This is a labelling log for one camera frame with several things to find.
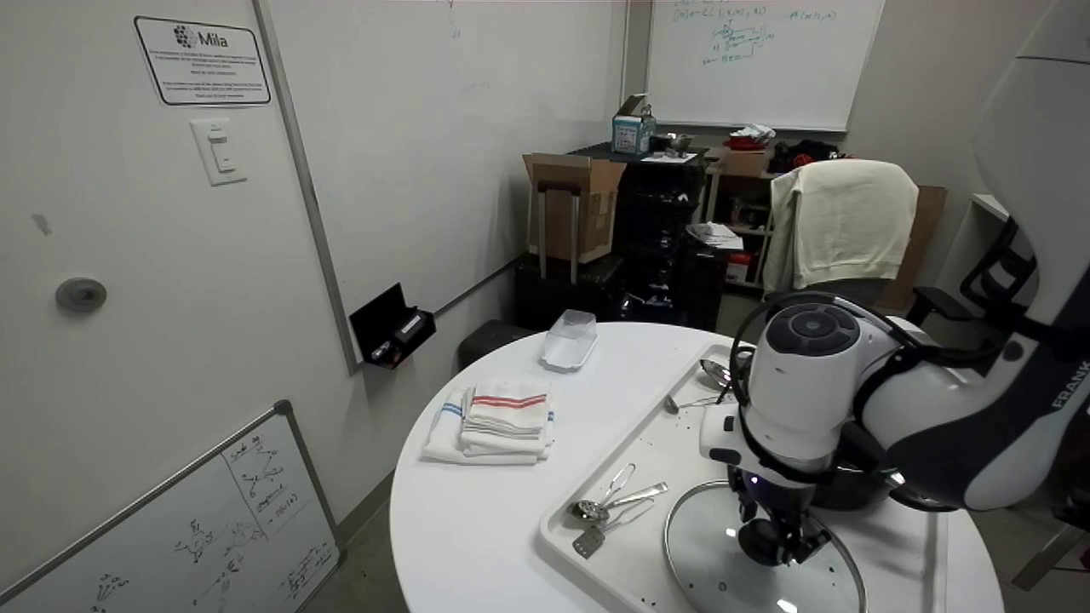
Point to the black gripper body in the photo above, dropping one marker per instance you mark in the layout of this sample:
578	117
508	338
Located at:
779	524

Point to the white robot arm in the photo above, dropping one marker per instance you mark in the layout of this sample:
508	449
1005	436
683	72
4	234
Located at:
837	386

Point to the white plastic tray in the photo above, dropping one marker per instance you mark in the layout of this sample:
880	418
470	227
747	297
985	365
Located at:
683	442

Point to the clear plastic container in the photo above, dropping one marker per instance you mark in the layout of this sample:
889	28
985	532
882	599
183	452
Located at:
569	343

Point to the black cabinet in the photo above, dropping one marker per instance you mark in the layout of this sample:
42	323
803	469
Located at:
660	271

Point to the folded white striped towel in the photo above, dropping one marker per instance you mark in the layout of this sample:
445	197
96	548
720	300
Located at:
491	426

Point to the chair with cream cloth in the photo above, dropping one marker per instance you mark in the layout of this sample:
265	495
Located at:
851	227

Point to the black office chair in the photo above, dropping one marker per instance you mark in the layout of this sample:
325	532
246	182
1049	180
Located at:
985	297

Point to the cardboard box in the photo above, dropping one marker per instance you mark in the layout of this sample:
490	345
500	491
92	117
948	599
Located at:
569	206

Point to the floor whiteboard with drawings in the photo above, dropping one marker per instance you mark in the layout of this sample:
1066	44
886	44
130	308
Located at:
242	528

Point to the wall whiteboard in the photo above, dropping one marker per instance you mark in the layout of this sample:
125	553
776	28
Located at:
779	64

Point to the white light switch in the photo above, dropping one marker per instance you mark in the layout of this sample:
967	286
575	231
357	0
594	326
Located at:
215	150

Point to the wall notice sign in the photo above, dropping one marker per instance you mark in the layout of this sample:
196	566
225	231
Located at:
202	64

